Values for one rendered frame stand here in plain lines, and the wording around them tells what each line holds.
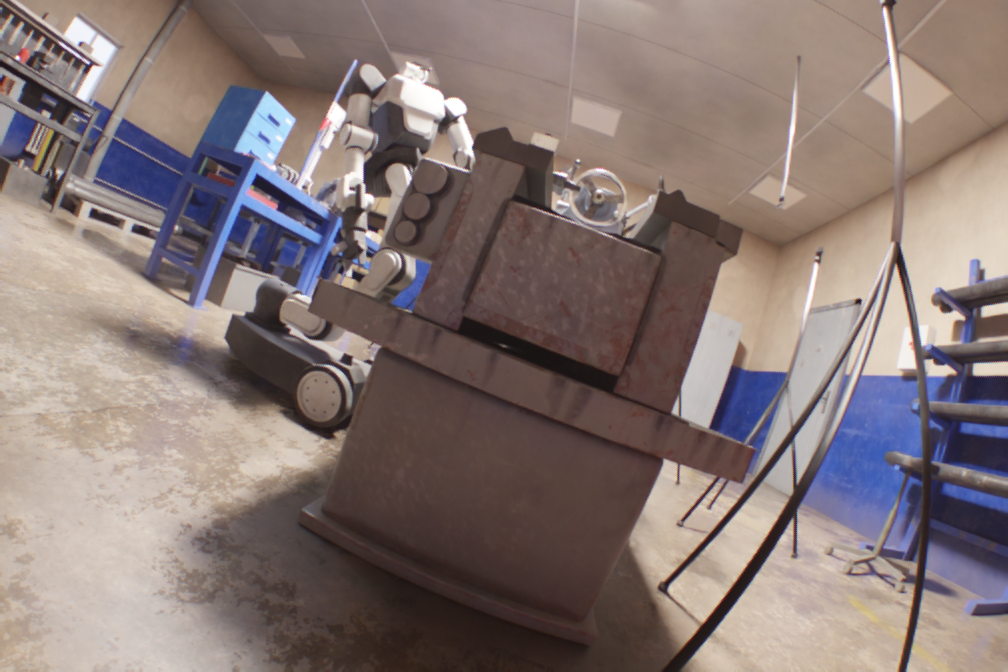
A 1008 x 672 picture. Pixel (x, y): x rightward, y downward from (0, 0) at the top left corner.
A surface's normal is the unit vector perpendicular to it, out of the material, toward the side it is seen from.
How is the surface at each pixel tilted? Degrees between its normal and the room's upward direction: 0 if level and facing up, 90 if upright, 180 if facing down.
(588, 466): 90
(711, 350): 90
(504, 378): 90
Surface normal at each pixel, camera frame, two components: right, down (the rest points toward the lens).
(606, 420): -0.09, -0.14
